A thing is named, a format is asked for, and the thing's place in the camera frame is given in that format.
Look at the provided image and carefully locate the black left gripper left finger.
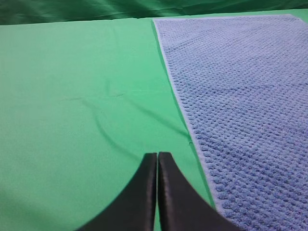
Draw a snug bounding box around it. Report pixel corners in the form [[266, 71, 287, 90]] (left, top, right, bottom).
[[78, 153, 157, 231]]

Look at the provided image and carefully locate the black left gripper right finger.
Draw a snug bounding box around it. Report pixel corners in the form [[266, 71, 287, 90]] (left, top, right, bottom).
[[158, 152, 240, 231]]

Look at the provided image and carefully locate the blue waffle towel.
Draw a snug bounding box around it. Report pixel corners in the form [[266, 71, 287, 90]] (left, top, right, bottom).
[[154, 14, 308, 231]]

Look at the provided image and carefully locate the green table cloth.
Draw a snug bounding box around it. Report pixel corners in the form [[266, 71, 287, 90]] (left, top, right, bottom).
[[0, 9, 308, 231]]

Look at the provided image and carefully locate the green backdrop cloth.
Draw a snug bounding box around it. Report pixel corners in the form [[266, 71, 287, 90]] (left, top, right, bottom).
[[0, 0, 308, 25]]

